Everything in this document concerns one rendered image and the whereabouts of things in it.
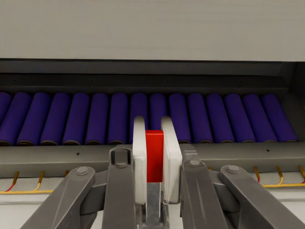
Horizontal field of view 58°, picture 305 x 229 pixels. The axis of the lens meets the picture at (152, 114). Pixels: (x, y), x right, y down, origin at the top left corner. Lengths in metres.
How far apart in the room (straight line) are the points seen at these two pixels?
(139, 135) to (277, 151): 0.14
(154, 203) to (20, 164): 0.12
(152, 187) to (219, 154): 0.08
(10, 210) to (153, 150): 0.13
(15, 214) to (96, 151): 0.08
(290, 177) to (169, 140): 0.15
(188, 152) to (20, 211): 0.15
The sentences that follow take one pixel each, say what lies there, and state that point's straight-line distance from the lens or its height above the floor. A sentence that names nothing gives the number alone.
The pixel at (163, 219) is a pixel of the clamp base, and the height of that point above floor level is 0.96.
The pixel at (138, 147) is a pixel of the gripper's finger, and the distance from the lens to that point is 0.15.
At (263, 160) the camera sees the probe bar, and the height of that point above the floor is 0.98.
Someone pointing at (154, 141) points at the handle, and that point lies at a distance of 0.18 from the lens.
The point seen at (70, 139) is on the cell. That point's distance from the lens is 0.26.
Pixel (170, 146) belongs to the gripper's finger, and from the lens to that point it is 0.15.
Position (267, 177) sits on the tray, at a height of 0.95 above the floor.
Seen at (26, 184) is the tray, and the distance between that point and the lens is 0.27.
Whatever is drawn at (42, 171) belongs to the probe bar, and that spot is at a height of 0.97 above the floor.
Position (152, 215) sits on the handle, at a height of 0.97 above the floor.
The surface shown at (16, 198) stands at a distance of 0.26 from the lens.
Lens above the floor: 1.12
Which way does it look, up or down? 28 degrees down
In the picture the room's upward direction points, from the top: 2 degrees clockwise
